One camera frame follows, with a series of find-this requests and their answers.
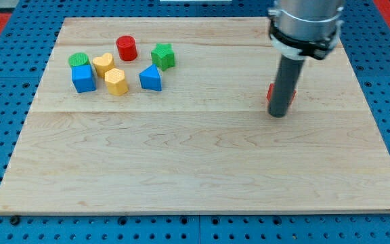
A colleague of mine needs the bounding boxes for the red star block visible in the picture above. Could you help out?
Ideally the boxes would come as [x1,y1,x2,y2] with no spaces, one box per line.
[266,83,297,105]

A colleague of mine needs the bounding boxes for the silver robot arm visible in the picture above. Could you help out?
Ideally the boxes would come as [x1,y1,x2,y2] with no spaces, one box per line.
[267,0,345,61]

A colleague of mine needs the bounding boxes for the green star block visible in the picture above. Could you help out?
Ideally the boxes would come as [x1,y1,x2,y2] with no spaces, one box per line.
[151,43,175,71]

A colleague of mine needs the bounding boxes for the wooden board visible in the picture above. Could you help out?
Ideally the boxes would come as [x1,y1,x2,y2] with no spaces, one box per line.
[0,18,390,216]

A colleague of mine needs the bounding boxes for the blue triangle block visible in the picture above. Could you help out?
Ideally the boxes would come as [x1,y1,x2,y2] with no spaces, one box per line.
[139,64,162,92]

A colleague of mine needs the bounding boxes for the yellow hexagon block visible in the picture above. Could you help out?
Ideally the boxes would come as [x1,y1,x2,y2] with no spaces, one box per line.
[104,68,129,96]

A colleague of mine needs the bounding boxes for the red cylinder block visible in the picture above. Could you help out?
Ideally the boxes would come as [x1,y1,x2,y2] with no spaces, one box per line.
[116,35,137,61]

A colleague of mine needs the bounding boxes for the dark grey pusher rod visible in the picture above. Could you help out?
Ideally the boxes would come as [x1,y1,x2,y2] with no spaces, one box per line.
[267,56,305,118]

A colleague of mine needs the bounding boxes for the yellow heart block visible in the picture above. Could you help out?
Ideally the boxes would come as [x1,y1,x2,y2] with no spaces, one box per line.
[92,53,115,78]

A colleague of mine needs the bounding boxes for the blue cube block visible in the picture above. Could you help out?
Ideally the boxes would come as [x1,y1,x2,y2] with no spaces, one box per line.
[71,64,96,93]

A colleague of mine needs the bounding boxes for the green cylinder block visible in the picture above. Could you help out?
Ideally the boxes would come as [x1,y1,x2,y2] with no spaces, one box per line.
[68,52,90,67]

